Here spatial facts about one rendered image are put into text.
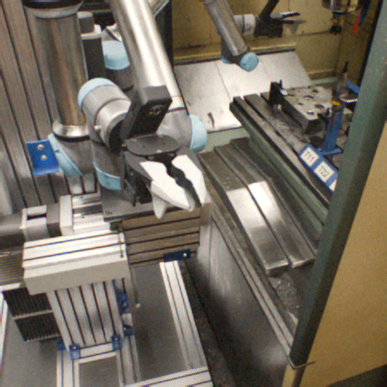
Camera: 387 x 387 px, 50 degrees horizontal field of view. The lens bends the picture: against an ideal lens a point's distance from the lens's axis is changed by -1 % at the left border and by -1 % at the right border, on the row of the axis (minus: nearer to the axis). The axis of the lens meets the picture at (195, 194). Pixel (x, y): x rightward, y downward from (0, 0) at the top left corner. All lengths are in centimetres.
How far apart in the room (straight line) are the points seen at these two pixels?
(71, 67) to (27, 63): 24
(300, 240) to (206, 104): 123
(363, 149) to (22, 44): 81
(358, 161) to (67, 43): 60
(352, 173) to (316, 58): 253
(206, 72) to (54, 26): 197
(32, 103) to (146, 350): 120
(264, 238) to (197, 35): 153
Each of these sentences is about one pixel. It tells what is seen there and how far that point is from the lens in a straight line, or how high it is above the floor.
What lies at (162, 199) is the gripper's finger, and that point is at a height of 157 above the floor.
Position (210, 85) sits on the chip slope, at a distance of 272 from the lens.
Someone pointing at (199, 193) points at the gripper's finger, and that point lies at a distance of 49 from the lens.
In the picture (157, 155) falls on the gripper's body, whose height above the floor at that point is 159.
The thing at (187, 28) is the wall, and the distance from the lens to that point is 275.
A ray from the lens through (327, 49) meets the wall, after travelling 329.
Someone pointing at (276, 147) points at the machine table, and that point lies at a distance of 189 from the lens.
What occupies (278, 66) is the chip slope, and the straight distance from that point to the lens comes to 298.
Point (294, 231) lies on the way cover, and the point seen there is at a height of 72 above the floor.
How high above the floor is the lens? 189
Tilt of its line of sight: 39 degrees down
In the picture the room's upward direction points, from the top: straight up
